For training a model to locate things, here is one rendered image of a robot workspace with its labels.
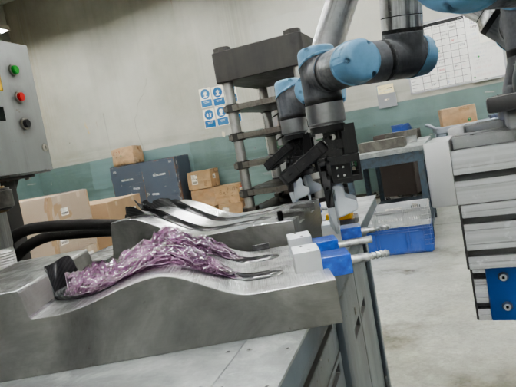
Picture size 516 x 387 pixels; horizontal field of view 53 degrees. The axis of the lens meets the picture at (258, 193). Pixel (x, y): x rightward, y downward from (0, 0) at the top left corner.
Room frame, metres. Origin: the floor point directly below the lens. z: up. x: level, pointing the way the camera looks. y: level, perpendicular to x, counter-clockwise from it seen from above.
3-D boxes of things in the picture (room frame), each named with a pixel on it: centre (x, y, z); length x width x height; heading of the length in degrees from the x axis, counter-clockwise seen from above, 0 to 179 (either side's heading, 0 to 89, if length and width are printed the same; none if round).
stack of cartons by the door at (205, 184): (7.92, 0.60, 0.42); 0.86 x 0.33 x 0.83; 69
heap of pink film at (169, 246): (0.75, 0.17, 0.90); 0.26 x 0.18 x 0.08; 89
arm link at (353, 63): (0.94, -0.21, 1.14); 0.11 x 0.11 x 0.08; 21
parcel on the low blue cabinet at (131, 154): (8.34, 1.95, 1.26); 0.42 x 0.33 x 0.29; 69
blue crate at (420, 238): (4.18, -1.05, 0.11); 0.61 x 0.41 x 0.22; 69
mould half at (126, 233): (1.11, 0.14, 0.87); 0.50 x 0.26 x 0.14; 72
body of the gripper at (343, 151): (1.03, -0.17, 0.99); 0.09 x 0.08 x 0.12; 80
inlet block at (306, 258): (0.70, -0.10, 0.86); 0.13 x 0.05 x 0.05; 89
